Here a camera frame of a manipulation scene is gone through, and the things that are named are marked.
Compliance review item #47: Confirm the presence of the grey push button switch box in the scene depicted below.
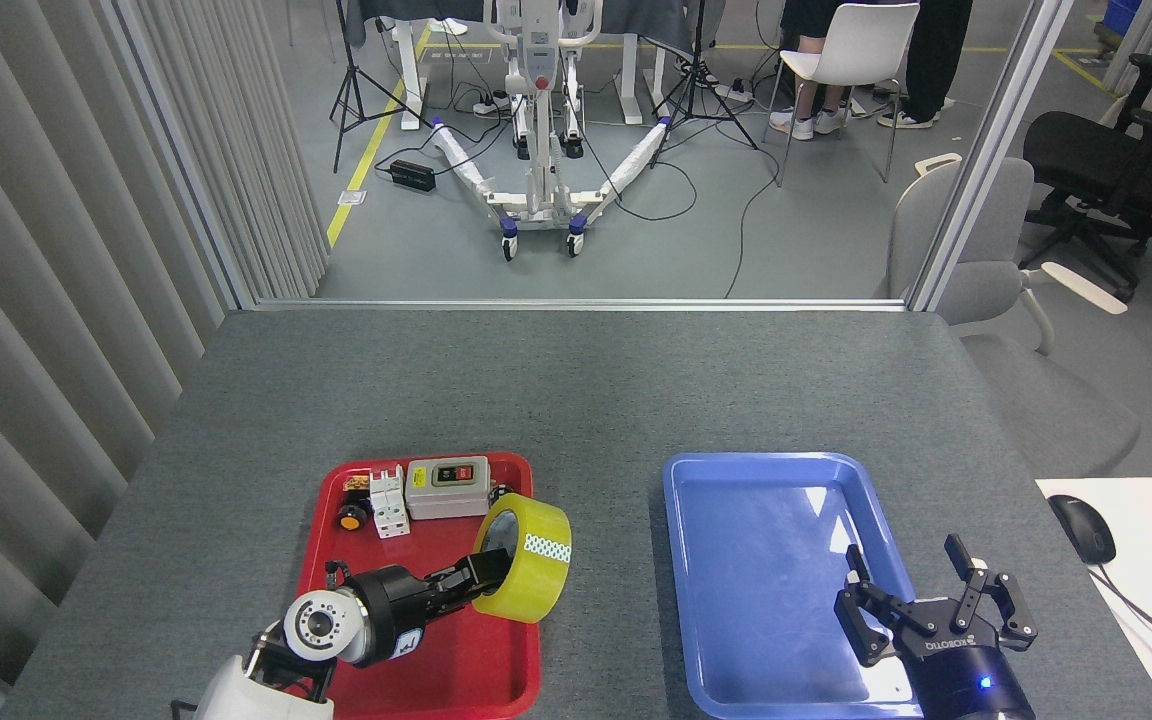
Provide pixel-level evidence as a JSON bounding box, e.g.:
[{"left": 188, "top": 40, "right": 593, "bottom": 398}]
[{"left": 404, "top": 457, "right": 493, "bottom": 522}]

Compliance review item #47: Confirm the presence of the grey office chair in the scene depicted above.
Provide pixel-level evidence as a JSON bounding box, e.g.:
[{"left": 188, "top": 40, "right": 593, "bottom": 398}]
[{"left": 876, "top": 152, "right": 1142, "bottom": 479}]

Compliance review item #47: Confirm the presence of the black tripod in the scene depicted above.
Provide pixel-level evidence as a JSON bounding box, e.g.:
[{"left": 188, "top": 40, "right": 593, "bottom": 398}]
[
  {"left": 648, "top": 0, "right": 760, "bottom": 169},
  {"left": 329, "top": 0, "right": 434, "bottom": 174}
]

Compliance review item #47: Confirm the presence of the black power adapter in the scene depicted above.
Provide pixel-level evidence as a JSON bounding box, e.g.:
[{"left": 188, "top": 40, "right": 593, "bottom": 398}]
[{"left": 388, "top": 158, "right": 437, "bottom": 194}]

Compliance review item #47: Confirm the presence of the standing person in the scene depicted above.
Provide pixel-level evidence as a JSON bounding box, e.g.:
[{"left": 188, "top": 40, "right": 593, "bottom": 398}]
[{"left": 876, "top": 0, "right": 977, "bottom": 131}]

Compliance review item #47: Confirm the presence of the silver frame post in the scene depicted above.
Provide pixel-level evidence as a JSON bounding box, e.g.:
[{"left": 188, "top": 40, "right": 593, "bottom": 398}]
[{"left": 908, "top": 0, "right": 1077, "bottom": 313}]

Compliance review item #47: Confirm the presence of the white plastic chair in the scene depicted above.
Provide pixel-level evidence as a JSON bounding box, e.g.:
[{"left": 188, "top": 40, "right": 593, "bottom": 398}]
[{"left": 762, "top": 2, "right": 922, "bottom": 188}]

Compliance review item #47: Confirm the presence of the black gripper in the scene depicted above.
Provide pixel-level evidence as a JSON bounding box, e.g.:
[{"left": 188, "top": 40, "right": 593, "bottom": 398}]
[
  {"left": 833, "top": 533, "right": 1039, "bottom": 720},
  {"left": 354, "top": 548, "right": 514, "bottom": 666}
]

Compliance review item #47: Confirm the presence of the white stand on wheels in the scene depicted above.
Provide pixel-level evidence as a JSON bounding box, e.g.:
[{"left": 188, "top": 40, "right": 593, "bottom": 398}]
[{"left": 429, "top": 0, "right": 672, "bottom": 263}]

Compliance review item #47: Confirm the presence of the blue plastic tray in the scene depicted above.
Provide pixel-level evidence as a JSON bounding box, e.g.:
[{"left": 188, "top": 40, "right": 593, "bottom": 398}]
[{"left": 661, "top": 451, "right": 950, "bottom": 720}]

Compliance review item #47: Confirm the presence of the silver frame rail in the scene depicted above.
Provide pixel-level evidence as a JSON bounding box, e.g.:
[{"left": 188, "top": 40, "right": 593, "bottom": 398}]
[{"left": 254, "top": 297, "right": 912, "bottom": 313}]

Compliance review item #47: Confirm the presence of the white circuit breaker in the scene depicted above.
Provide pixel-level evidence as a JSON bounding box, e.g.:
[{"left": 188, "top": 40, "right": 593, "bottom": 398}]
[{"left": 368, "top": 466, "right": 412, "bottom": 541}]

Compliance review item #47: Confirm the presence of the blue bin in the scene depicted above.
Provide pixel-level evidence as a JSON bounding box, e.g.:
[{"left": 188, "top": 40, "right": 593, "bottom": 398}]
[{"left": 1101, "top": 0, "right": 1147, "bottom": 41}]

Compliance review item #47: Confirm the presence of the red plastic tray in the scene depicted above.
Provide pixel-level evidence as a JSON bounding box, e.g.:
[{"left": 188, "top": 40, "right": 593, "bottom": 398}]
[{"left": 294, "top": 451, "right": 543, "bottom": 720}]

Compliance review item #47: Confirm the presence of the yellow tape roll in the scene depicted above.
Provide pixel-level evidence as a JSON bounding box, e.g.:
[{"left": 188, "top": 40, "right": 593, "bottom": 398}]
[{"left": 471, "top": 493, "right": 573, "bottom": 625}]

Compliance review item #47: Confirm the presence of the black office chair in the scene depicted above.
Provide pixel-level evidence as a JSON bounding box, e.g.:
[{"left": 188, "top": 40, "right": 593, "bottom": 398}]
[{"left": 1021, "top": 52, "right": 1152, "bottom": 301}]

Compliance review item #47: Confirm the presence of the black computer mouse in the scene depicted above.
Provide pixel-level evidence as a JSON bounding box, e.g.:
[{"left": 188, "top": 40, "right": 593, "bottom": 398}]
[{"left": 1048, "top": 494, "right": 1117, "bottom": 566}]

